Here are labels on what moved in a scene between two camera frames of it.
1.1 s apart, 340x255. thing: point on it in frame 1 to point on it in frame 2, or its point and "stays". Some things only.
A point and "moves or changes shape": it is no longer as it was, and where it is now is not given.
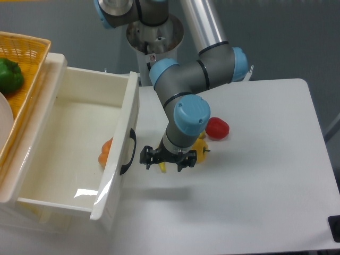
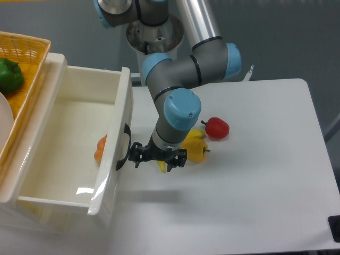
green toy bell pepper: [11, 76] stays
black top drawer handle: [132, 135] to [121, 162]
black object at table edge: [334, 224] stays
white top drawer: [77, 148] moves or changes shape
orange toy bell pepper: [103, 156] to [99, 152]
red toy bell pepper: [217, 128] stays
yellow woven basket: [30, 54] stays
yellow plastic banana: [162, 164] stays
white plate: [7, 120] stays
